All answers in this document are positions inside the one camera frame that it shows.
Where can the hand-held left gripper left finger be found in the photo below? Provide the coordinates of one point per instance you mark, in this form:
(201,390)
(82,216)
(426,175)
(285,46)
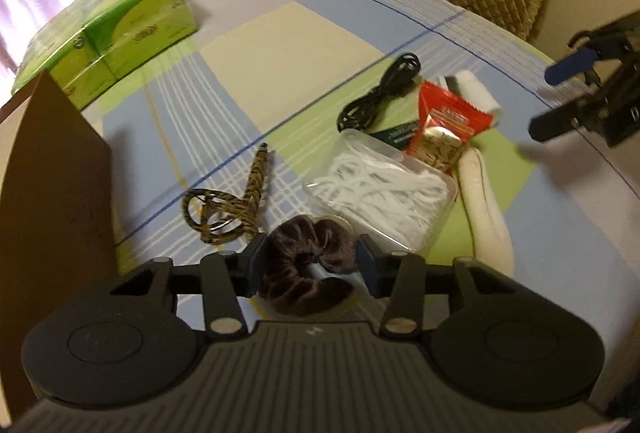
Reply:
(256,263)

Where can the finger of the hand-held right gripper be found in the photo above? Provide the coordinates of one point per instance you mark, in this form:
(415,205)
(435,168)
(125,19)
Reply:
(567,67)
(555,123)

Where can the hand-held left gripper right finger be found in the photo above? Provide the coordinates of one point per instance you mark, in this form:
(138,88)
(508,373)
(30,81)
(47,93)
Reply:
(369,265)

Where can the brown velvet scrunchie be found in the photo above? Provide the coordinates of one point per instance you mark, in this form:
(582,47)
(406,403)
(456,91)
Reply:
(300,238)

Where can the clear box of floss picks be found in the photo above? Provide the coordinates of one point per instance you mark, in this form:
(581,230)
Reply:
(380,188)

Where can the dark green tube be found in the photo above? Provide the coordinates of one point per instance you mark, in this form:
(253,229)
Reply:
(400,133)

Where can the brown box container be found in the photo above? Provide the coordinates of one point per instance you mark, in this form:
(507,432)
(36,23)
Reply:
(50,213)

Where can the leopard print hair clip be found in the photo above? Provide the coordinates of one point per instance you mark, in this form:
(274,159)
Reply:
(252,180)

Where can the white tube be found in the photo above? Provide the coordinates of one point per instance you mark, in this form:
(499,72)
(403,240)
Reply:
(477,90)

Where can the red snack packet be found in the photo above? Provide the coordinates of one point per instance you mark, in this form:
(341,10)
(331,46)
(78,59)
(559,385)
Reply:
(445,113)

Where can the checked tablecloth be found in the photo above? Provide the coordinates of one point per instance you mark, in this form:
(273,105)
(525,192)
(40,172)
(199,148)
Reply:
(250,48)

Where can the green tissue pack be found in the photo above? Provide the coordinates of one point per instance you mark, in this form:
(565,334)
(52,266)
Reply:
(125,28)

